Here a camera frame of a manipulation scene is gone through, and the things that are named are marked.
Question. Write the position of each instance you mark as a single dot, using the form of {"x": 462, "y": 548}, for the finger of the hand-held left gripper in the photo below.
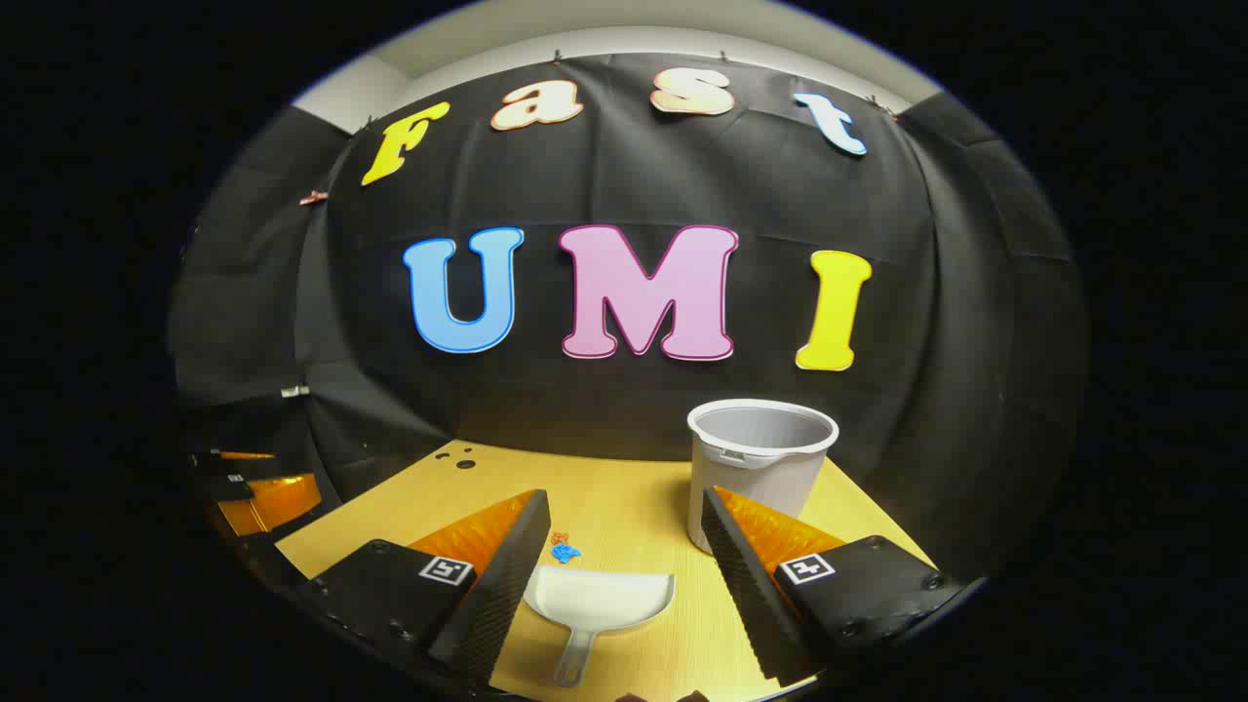
{"x": 234, "y": 463}
{"x": 273, "y": 502}

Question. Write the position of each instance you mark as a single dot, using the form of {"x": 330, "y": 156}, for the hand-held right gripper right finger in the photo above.
{"x": 746, "y": 595}

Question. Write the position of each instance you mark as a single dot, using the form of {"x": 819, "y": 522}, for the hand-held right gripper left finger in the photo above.
{"x": 507, "y": 585}

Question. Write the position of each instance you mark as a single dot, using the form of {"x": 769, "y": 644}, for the blue paper scrap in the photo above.
{"x": 565, "y": 554}

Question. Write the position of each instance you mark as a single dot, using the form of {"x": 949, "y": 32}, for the white plastic dustpan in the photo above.
{"x": 600, "y": 600}

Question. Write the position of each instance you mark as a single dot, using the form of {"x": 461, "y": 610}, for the white plastic garbage bin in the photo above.
{"x": 770, "y": 478}

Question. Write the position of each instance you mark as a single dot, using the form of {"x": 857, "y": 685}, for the wooden desktop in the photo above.
{"x": 624, "y": 507}

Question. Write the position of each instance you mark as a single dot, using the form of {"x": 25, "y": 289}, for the black backdrop cloth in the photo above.
{"x": 604, "y": 409}

